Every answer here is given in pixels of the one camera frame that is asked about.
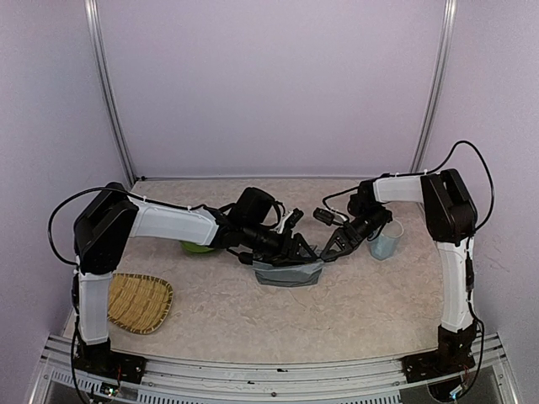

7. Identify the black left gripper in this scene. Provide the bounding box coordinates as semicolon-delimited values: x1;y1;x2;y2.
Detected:
243;221;318;267

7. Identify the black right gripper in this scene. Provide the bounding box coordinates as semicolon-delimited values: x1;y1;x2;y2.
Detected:
321;204;389;260

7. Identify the grey zipper pouch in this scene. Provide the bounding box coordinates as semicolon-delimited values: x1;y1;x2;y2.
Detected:
238;252;325;288

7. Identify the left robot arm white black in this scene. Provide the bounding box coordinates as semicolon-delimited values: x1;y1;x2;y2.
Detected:
59;182;318;375

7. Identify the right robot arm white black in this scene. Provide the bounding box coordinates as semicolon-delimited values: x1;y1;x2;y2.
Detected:
320;166;486;374

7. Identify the light blue cup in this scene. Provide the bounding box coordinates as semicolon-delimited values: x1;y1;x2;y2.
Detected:
368;220;404;261

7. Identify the green plastic plate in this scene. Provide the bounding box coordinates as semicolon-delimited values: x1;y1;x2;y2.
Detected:
180;241;214;254

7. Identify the woven bamboo tray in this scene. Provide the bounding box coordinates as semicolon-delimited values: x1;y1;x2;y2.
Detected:
108;274;173;335

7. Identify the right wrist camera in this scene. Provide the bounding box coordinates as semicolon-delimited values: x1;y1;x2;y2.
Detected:
312;207;350;226

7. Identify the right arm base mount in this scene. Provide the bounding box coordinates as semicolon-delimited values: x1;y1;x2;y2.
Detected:
401;322;478;383

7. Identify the front aluminium rail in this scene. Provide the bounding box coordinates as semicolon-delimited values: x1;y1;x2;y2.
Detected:
26;334;522;403

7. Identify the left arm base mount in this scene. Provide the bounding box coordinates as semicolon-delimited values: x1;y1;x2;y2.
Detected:
74;340;147;385

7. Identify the right aluminium frame post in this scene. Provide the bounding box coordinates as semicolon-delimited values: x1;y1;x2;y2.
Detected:
409;0;458;172

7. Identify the aluminium frame post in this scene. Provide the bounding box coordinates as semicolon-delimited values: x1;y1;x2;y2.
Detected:
409;0;458;172
84;0;137;187

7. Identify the left aluminium frame post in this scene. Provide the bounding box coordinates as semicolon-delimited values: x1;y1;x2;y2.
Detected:
84;0;137;187

